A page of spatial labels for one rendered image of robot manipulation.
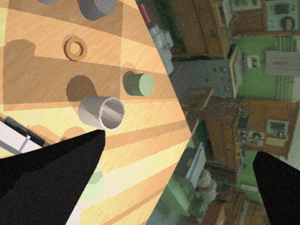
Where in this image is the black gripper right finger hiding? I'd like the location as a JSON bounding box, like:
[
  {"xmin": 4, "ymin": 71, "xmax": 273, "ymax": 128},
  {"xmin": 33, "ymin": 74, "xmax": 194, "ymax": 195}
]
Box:
[{"xmin": 252, "ymin": 151, "xmax": 300, "ymax": 225}]

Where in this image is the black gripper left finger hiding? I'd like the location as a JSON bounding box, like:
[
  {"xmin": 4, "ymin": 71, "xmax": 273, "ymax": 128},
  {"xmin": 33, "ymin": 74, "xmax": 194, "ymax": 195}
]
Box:
[{"xmin": 0, "ymin": 129, "xmax": 106, "ymax": 225}]

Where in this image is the brown ring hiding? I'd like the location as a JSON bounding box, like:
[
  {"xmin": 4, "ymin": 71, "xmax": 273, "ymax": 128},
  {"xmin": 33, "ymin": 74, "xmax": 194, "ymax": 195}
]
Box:
[{"xmin": 63, "ymin": 37, "xmax": 88, "ymax": 62}]

